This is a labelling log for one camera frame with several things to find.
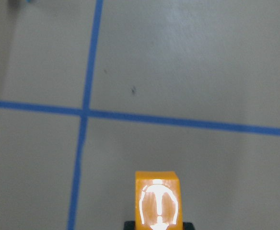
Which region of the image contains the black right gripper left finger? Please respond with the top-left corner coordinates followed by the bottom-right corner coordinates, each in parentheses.
top-left (124, 220), bottom-right (135, 230)

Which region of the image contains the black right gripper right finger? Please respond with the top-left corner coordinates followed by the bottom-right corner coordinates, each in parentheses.
top-left (183, 222), bottom-right (194, 230)

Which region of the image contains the orange toy block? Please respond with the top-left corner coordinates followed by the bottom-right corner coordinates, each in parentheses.
top-left (135, 171), bottom-right (184, 230)

